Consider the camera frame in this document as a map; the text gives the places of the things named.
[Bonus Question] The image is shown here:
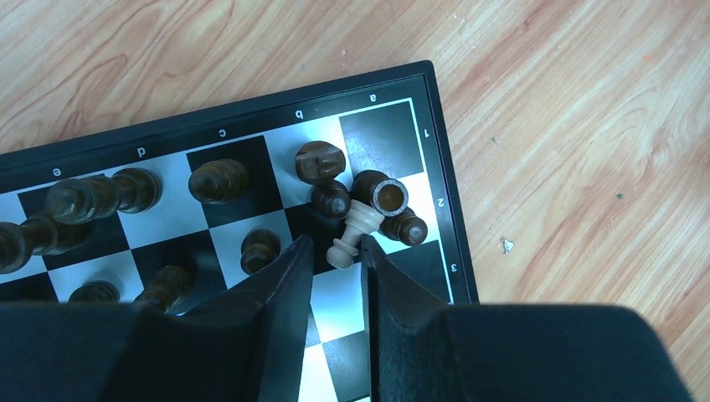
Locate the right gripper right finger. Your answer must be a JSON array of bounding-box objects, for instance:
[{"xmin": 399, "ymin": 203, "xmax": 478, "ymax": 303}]
[{"xmin": 360, "ymin": 235, "xmax": 692, "ymax": 401}]

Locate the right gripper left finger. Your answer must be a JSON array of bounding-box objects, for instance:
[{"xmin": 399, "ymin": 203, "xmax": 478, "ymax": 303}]
[{"xmin": 1, "ymin": 235, "xmax": 314, "ymax": 401}]

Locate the white chess pawn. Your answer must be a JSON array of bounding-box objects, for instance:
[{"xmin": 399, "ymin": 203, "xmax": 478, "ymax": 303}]
[{"xmin": 326, "ymin": 200, "xmax": 384, "ymax": 270}]

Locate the black white chess board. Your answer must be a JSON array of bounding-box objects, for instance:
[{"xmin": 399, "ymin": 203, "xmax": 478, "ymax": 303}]
[{"xmin": 1, "ymin": 60, "xmax": 478, "ymax": 401}]

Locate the dark pawn piece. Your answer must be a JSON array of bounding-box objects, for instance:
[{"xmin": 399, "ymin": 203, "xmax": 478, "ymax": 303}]
[{"xmin": 240, "ymin": 229, "xmax": 280, "ymax": 275}]

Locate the fallen dark rook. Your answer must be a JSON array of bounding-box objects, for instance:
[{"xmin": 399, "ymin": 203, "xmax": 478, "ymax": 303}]
[{"xmin": 352, "ymin": 170, "xmax": 409, "ymax": 217}]

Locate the dark bishop piece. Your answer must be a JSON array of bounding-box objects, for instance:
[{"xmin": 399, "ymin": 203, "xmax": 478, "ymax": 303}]
[{"xmin": 188, "ymin": 158, "xmax": 250, "ymax": 204}]

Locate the dark knight piece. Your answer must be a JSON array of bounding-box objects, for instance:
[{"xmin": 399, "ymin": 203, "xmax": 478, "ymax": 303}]
[{"xmin": 295, "ymin": 141, "xmax": 347, "ymax": 185}]

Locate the dark queen piece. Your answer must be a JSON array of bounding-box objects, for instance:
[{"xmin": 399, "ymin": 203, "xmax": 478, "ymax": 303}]
[{"xmin": 44, "ymin": 167, "xmax": 162, "ymax": 225}]

